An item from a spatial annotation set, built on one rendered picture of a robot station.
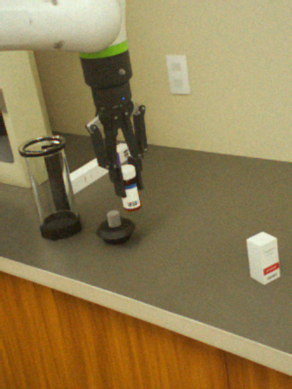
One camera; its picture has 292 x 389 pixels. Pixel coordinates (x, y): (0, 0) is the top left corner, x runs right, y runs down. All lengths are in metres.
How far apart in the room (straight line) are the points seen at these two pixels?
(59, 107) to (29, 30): 1.26
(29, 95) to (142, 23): 0.40
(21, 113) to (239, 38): 0.62
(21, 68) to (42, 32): 0.76
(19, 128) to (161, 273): 0.69
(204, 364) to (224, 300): 0.13
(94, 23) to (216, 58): 0.83
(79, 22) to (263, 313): 0.58
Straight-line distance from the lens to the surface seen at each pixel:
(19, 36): 1.04
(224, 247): 1.36
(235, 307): 1.18
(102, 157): 1.23
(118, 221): 1.43
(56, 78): 2.24
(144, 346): 1.34
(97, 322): 1.41
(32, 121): 1.82
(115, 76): 1.17
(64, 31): 1.02
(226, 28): 1.76
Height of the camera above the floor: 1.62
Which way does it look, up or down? 23 degrees down
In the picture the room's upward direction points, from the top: 9 degrees counter-clockwise
